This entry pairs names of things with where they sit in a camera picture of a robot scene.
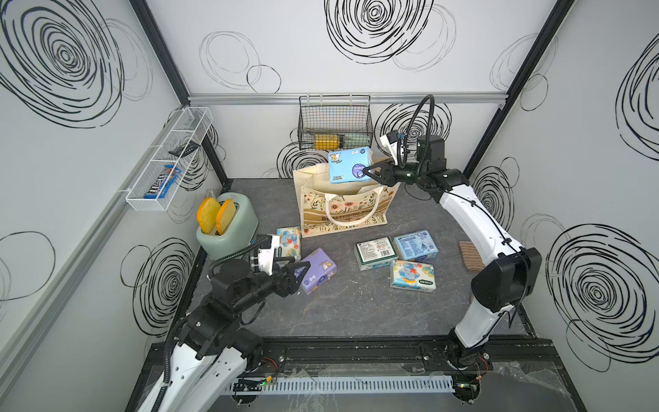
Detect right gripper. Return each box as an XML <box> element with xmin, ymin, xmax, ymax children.
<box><xmin>365</xmin><ymin>157</ymin><xmax>428</xmax><ymax>188</ymax></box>

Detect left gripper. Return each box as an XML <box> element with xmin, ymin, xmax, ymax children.
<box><xmin>232</xmin><ymin>254</ymin><xmax>310</xmax><ymax>317</ymax></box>

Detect purple tissue pack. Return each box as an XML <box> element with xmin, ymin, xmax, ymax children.
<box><xmin>300</xmin><ymin>248</ymin><xmax>337</xmax><ymax>295</ymax></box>

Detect light blue tissue pack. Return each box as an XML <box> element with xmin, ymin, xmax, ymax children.
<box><xmin>328</xmin><ymin>147</ymin><xmax>372</xmax><ymax>184</ymax></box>

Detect floral canvas tote bag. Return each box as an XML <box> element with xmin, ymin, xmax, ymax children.
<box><xmin>293</xmin><ymin>163</ymin><xmax>400</xmax><ymax>238</ymax></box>

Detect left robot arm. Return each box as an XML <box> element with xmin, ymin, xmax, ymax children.
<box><xmin>139</xmin><ymin>259</ymin><xmax>311</xmax><ymax>411</ymax></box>

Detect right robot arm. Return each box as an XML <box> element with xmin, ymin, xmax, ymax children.
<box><xmin>364</xmin><ymin>130</ymin><xmax>542</xmax><ymax>369</ymax></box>

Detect floral tissue pack left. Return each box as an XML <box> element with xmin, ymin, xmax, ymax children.
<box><xmin>276</xmin><ymin>227</ymin><xmax>302</xmax><ymax>262</ymax></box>

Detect floral tissue pack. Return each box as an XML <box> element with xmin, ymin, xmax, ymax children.
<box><xmin>276</xmin><ymin>227</ymin><xmax>302</xmax><ymax>262</ymax></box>
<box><xmin>390</xmin><ymin>260</ymin><xmax>437</xmax><ymax>293</ymax></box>

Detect green item in basket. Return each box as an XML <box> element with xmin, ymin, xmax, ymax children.
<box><xmin>343</xmin><ymin>132</ymin><xmax>372</xmax><ymax>149</ymax></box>

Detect mint green toaster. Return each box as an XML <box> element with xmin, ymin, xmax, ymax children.
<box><xmin>197</xmin><ymin>192</ymin><xmax>258</xmax><ymax>260</ymax></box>

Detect green white tissue pack under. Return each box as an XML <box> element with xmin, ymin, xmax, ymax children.
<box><xmin>355</xmin><ymin>237</ymin><xmax>398</xmax><ymax>271</ymax></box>

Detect blue labelled tissue pack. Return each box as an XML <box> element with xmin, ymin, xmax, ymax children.
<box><xmin>393</xmin><ymin>230</ymin><xmax>439</xmax><ymax>263</ymax></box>

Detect right yellow toast slice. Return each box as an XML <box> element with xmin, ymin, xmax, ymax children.
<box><xmin>216</xmin><ymin>199</ymin><xmax>238</xmax><ymax>235</ymax></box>

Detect yellow toast slice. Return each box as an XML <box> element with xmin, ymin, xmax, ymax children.
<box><xmin>197</xmin><ymin>197</ymin><xmax>221</xmax><ymax>234</ymax></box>
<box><xmin>216</xmin><ymin>199</ymin><xmax>238</xmax><ymax>235</ymax></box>

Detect floral tissue pack right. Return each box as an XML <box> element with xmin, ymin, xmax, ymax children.
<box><xmin>390</xmin><ymin>260</ymin><xmax>437</xmax><ymax>293</ymax></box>

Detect left yellow toast slice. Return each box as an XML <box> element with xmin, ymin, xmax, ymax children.
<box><xmin>197</xmin><ymin>197</ymin><xmax>221</xmax><ymax>234</ymax></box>

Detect blue candy packet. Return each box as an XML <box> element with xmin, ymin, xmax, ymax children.
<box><xmin>143</xmin><ymin>165</ymin><xmax>180</xmax><ymax>199</ymax></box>

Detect black remote on shelf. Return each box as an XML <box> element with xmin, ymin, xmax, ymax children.
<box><xmin>168</xmin><ymin>141</ymin><xmax>200</xmax><ymax>158</ymax></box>

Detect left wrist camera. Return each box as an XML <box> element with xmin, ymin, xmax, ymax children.
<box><xmin>250</xmin><ymin>234</ymin><xmax>280</xmax><ymax>275</ymax></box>

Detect black wire wall basket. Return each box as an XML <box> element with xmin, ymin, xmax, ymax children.
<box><xmin>297</xmin><ymin>94</ymin><xmax>374</xmax><ymax>151</ymax></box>

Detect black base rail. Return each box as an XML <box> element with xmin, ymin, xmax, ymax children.
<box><xmin>238</xmin><ymin>335</ymin><xmax>562</xmax><ymax>372</ymax></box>

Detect grey slotted cable duct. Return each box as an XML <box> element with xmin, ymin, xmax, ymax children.
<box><xmin>221</xmin><ymin>375</ymin><xmax>455</xmax><ymax>396</ymax></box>

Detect white wire wall shelf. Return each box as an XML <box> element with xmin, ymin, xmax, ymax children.
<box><xmin>125</xmin><ymin>106</ymin><xmax>213</xmax><ymax>212</ymax></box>

